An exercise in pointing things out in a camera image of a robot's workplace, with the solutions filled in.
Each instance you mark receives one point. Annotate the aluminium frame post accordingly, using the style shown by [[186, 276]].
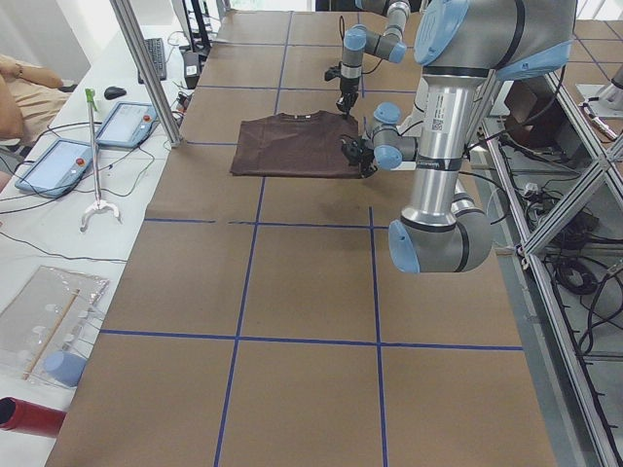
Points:
[[135, 41]]

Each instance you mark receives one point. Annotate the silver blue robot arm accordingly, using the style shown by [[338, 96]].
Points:
[[458, 45], [359, 40]]

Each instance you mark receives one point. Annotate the far teach pendant tablet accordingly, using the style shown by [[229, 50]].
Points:
[[127, 125]]

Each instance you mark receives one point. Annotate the teach pendant tablet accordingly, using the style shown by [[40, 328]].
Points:
[[127, 125], [58, 170]]

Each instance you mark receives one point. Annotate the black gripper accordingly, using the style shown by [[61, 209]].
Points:
[[348, 86], [360, 153]]

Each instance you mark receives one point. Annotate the black keyboard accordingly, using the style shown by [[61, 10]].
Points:
[[156, 50]]

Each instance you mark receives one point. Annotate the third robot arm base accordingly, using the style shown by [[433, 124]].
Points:
[[601, 97]]

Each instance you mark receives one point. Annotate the near teach pendant tablet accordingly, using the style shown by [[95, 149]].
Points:
[[58, 170]]

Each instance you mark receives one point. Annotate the black computer mouse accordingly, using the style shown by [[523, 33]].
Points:
[[113, 92]]

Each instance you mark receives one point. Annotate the red cylinder tube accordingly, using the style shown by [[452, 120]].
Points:
[[28, 418]]

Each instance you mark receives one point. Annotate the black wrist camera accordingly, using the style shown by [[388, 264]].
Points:
[[351, 149]]

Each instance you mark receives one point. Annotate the brown t-shirt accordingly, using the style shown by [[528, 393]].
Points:
[[286, 145]]

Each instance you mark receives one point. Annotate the seated person in beige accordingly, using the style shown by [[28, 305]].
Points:
[[31, 97]]

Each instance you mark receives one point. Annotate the blue plastic cup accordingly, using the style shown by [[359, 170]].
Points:
[[65, 367]]

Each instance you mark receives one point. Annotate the aluminium frame rail structure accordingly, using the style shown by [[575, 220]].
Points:
[[567, 209]]

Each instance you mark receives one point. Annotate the reacher grabber stick tool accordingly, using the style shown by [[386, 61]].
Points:
[[99, 205]]

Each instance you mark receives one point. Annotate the clear plastic bag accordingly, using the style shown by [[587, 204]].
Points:
[[57, 309]]

